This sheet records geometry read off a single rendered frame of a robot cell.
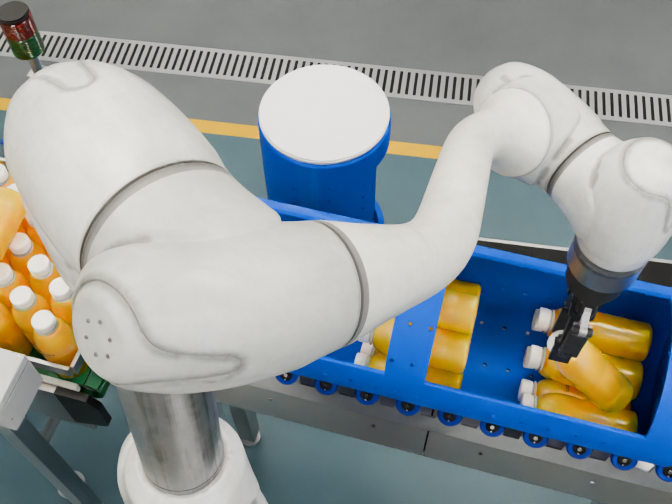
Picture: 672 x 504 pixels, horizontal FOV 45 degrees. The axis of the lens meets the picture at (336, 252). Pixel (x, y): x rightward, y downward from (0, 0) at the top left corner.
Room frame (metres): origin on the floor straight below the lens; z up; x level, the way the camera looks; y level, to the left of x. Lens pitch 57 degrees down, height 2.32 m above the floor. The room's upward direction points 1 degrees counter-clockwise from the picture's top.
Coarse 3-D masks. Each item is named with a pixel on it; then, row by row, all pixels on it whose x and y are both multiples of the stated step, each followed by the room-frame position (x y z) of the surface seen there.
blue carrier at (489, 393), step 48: (528, 288) 0.73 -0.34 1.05; (432, 336) 0.56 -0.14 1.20; (480, 336) 0.68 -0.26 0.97; (528, 336) 0.67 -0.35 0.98; (336, 384) 0.55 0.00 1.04; (384, 384) 0.52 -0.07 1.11; (432, 384) 0.51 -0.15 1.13; (480, 384) 0.58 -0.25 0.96; (528, 432) 0.46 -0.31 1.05; (576, 432) 0.44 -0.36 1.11; (624, 432) 0.43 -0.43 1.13
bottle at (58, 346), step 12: (60, 324) 0.68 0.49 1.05; (36, 336) 0.65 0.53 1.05; (48, 336) 0.65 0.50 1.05; (60, 336) 0.66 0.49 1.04; (72, 336) 0.67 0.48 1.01; (48, 348) 0.64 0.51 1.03; (60, 348) 0.64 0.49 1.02; (72, 348) 0.66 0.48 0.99; (48, 360) 0.64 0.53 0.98; (60, 360) 0.64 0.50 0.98; (72, 360) 0.65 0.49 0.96
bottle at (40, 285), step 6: (54, 270) 0.79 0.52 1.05; (30, 276) 0.78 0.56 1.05; (48, 276) 0.77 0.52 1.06; (54, 276) 0.78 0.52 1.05; (60, 276) 0.78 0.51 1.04; (30, 282) 0.77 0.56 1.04; (36, 282) 0.76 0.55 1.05; (42, 282) 0.76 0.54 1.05; (48, 282) 0.77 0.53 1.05; (36, 288) 0.76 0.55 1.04; (42, 288) 0.76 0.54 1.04; (48, 288) 0.76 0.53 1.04; (42, 294) 0.75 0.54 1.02; (48, 294) 0.75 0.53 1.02; (48, 300) 0.75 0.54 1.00
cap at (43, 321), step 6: (36, 312) 0.69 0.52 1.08; (42, 312) 0.69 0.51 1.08; (48, 312) 0.68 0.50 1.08; (36, 318) 0.67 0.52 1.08; (42, 318) 0.67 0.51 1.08; (48, 318) 0.67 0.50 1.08; (54, 318) 0.68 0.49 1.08; (36, 324) 0.66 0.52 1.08; (42, 324) 0.66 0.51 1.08; (48, 324) 0.66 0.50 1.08; (54, 324) 0.67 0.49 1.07; (36, 330) 0.66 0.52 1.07; (42, 330) 0.65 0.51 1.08; (48, 330) 0.66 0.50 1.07
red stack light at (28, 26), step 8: (32, 16) 1.26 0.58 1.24; (0, 24) 1.23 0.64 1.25; (16, 24) 1.22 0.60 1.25; (24, 24) 1.23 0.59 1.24; (32, 24) 1.25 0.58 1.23; (8, 32) 1.22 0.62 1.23; (16, 32) 1.22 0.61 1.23; (24, 32) 1.23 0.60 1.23; (32, 32) 1.24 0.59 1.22; (16, 40) 1.22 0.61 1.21
